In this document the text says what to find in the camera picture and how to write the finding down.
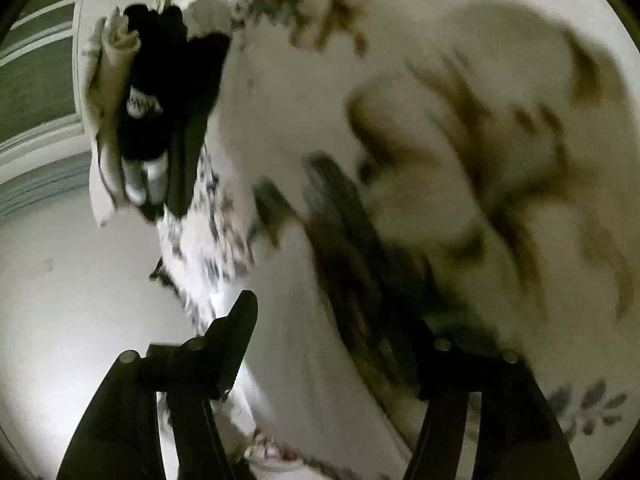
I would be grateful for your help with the black folded garment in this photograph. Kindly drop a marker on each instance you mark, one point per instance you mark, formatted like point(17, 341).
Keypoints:
point(175, 85)

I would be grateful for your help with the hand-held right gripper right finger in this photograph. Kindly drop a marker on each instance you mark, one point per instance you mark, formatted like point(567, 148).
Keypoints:
point(431, 367)

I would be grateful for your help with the floral bed sheet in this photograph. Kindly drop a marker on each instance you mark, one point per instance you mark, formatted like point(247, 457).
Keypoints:
point(500, 135)

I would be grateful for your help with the beige folded garment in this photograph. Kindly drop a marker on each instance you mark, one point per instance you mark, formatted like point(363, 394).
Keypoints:
point(107, 110)

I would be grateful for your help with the window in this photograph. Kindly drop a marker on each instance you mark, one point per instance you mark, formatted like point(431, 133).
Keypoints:
point(35, 75)

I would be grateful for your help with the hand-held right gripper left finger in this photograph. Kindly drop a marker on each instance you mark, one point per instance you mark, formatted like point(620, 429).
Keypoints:
point(235, 355)

